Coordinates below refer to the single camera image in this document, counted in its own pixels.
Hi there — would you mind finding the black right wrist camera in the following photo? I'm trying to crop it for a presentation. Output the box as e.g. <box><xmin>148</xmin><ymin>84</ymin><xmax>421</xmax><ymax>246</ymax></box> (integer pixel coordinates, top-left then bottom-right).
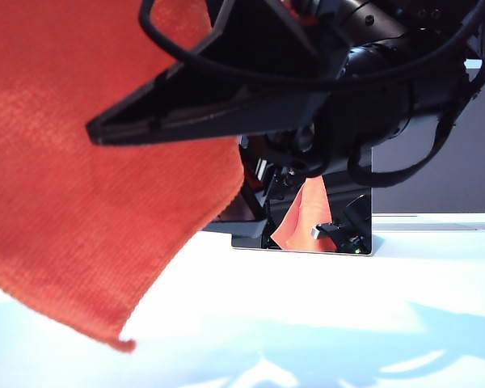
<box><xmin>266</xmin><ymin>120</ymin><xmax>332</xmax><ymax>179</ymax></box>

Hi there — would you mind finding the grey-brown fabric desk divider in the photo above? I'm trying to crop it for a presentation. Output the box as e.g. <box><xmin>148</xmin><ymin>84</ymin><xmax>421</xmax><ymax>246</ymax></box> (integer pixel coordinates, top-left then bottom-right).
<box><xmin>370</xmin><ymin>66</ymin><xmax>485</xmax><ymax>214</ymax></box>

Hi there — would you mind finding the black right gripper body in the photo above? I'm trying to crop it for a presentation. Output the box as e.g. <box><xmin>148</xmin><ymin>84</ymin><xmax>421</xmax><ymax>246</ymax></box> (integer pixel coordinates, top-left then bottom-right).
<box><xmin>326</xmin><ymin>40</ymin><xmax>415</xmax><ymax>171</ymax></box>

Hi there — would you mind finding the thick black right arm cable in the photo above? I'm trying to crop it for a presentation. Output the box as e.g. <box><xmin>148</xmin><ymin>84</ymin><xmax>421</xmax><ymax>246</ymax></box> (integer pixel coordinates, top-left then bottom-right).
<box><xmin>139</xmin><ymin>0</ymin><xmax>485</xmax><ymax>88</ymax></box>

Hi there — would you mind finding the orange microfibre cloth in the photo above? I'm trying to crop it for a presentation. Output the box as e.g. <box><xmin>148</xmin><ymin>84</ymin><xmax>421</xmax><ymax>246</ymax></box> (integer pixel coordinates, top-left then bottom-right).
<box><xmin>0</xmin><ymin>0</ymin><xmax>246</xmax><ymax>353</ymax></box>

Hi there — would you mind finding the black looped cable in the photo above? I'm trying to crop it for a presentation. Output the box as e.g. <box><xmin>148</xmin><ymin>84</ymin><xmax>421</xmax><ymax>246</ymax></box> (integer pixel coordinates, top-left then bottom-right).
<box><xmin>346</xmin><ymin>108</ymin><xmax>462</xmax><ymax>190</ymax></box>

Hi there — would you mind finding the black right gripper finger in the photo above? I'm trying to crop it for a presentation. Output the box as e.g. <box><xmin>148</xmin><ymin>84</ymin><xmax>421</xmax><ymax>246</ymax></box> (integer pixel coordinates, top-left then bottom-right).
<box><xmin>84</xmin><ymin>0</ymin><xmax>333</xmax><ymax>146</ymax></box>

